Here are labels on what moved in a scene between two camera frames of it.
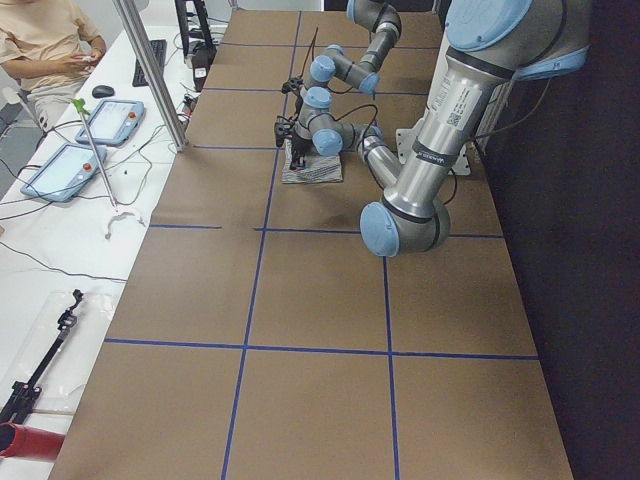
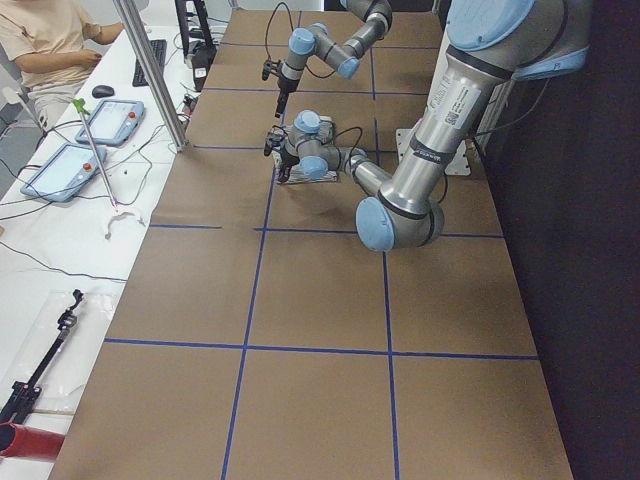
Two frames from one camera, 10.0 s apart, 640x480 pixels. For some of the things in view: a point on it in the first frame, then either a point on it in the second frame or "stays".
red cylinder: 26,442 stays
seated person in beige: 49,46 stays
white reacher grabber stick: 117,212 stays
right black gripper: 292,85 -> 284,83
